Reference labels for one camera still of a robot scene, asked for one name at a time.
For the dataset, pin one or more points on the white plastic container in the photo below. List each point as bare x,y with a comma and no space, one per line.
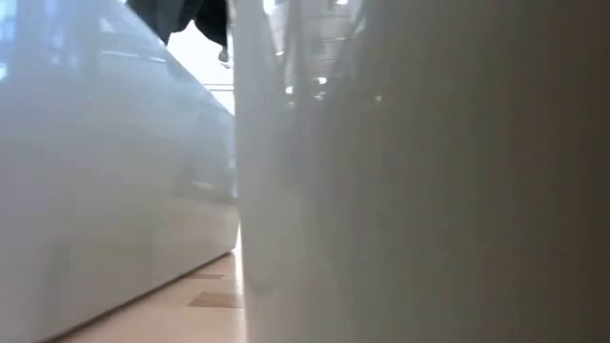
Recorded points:
95,214
429,190

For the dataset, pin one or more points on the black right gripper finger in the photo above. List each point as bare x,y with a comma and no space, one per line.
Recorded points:
214,21

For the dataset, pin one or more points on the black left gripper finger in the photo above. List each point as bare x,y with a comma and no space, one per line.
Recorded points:
164,16

